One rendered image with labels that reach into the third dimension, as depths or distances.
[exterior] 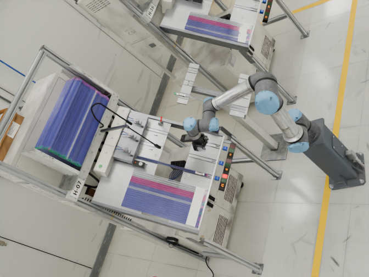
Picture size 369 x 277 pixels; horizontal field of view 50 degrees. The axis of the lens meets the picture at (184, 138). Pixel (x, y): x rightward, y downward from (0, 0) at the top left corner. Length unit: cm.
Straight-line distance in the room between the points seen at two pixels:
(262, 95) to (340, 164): 94
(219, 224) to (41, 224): 178
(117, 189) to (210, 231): 83
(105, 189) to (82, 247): 173
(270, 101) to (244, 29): 132
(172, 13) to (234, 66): 68
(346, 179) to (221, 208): 94
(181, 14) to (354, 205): 191
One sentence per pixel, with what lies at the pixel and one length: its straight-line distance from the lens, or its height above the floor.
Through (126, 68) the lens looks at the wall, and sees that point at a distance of 472.
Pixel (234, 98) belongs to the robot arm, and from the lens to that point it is 216.
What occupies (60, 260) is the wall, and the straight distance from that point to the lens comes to 417.
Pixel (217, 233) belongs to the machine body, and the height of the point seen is 20.
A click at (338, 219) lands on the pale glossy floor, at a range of 285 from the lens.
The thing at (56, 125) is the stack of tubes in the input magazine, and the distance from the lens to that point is 243.
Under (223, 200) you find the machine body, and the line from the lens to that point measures 313.
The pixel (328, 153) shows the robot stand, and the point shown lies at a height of 41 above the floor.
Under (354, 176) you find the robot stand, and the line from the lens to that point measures 285.
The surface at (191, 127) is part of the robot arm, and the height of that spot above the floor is 119.
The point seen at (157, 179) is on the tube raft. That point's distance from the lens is 257.
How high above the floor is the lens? 245
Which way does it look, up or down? 36 degrees down
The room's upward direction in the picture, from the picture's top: 55 degrees counter-clockwise
